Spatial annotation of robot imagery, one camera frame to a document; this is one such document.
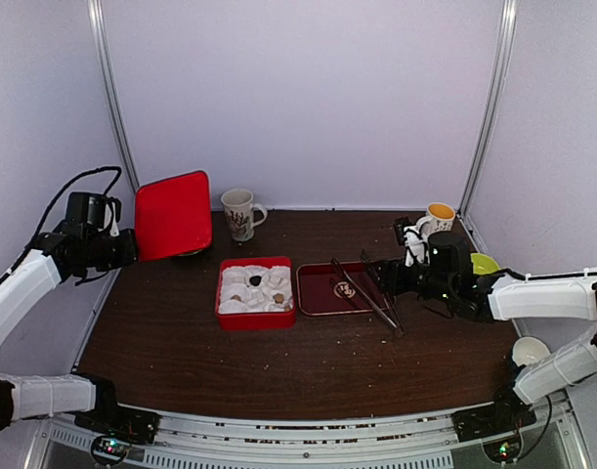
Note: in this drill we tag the aluminium front rail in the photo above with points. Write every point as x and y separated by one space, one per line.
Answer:
420 440

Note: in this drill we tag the red tin box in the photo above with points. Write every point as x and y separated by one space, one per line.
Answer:
262 320

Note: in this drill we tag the tall coral pattern mug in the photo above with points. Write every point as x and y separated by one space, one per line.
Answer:
242 213

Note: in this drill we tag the dark brown chocolate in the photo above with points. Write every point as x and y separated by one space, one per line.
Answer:
254 280

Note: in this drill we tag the lime green plastic bowl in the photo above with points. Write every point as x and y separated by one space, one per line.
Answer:
483 264

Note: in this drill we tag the dark red lacquer tray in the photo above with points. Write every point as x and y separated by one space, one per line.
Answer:
315 297

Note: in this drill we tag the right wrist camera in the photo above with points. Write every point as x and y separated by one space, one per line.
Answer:
412 239

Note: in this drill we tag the metal serving tongs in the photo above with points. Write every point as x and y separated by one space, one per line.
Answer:
348 287

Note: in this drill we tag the flower pattern mug yellow inside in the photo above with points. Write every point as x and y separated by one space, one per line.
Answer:
439 217

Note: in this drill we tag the aluminium left corner post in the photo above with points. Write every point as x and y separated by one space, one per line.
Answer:
98 26

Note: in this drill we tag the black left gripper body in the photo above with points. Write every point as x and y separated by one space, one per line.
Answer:
104 256

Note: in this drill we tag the aluminium corner post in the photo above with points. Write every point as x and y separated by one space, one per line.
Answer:
502 59
98 26

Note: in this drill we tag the white paper liners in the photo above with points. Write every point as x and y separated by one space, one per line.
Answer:
254 299

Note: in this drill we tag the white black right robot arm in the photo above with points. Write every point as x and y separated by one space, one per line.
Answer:
508 295

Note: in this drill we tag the red tin lid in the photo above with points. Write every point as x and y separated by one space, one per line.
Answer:
173 216

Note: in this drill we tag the aluminium right corner post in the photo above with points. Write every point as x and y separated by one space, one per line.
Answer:
502 59

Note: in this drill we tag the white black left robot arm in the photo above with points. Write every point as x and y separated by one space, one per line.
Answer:
37 273

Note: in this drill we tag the white paper cup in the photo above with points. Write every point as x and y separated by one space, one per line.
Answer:
528 350

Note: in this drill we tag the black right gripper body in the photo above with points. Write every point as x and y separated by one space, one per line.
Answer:
436 286

